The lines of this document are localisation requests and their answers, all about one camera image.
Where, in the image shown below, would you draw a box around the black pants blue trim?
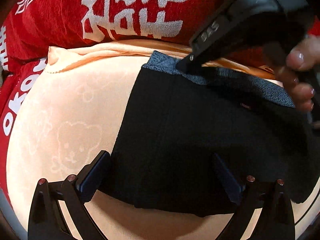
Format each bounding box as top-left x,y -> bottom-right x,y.
98,51 -> 319,217

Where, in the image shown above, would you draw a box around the person right hand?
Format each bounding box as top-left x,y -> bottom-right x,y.
272,35 -> 319,112

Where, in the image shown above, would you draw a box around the red blanket white characters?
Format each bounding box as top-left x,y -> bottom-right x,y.
0,0 -> 320,205

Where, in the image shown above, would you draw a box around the peach cushion cover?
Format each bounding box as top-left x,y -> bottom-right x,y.
6,39 -> 320,240

